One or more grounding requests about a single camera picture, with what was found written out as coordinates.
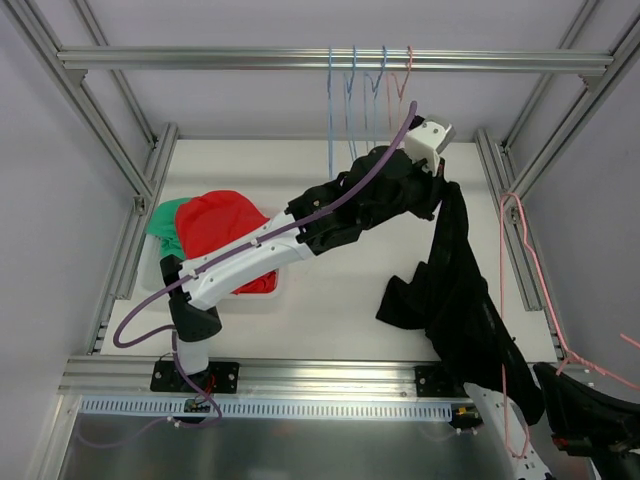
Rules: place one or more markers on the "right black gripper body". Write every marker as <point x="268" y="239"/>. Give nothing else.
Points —
<point x="565" y="388"/>

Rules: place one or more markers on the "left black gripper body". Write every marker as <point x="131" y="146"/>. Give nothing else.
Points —
<point x="435" y="187"/>

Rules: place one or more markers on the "pink hanger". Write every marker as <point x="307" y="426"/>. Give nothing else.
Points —
<point x="400" y="85"/>
<point x="571" y="357"/>

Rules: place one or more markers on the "blue hanger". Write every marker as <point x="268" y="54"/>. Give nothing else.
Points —
<point x="330" y="128"/>
<point x="348" y="82"/>
<point x="371" y="88"/>

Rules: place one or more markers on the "black tank top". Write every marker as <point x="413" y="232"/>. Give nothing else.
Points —
<point x="448" y="299"/>

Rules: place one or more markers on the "red tank top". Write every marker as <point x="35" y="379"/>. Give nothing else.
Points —
<point x="214" y="220"/>

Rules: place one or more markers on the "green tank top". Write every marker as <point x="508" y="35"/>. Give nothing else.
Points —
<point x="162" y="225"/>

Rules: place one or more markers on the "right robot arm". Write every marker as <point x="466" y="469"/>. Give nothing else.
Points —
<point x="490" y="406"/>

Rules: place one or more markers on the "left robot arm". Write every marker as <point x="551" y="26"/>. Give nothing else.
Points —
<point x="378" y="187"/>

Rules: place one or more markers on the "white plastic basket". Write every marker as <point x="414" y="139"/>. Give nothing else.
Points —
<point x="150" y="279"/>

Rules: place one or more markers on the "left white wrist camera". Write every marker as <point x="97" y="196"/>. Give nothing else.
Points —
<point x="426" y="140"/>

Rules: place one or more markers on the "aluminium hanging rail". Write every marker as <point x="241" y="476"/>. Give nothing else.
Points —
<point x="558" y="61"/>

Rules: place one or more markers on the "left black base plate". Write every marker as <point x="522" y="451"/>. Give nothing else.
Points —
<point x="220" y="377"/>

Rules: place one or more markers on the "white slotted cable duct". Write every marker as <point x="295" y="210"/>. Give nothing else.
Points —
<point x="268" y="408"/>

